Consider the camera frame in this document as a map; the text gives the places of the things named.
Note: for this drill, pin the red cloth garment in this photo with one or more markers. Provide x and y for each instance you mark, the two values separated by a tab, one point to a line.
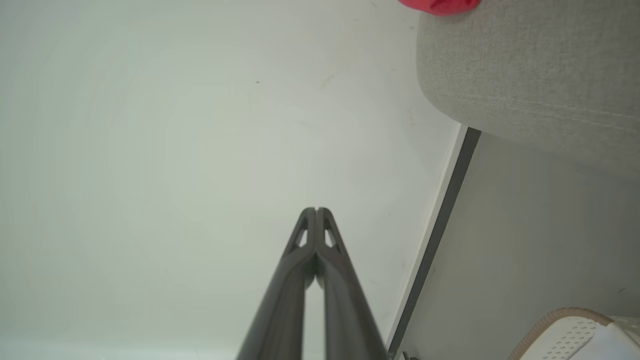
440	5

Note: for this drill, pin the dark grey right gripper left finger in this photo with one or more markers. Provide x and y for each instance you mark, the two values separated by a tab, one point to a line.
280	310

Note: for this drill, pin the dark grey baseboard strip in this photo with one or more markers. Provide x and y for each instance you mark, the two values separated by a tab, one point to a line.
440	225

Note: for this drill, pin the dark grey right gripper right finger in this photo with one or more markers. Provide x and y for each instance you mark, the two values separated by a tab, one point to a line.
347	310

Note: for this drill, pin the white cloth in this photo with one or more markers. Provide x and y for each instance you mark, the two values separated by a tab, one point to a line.
617	345

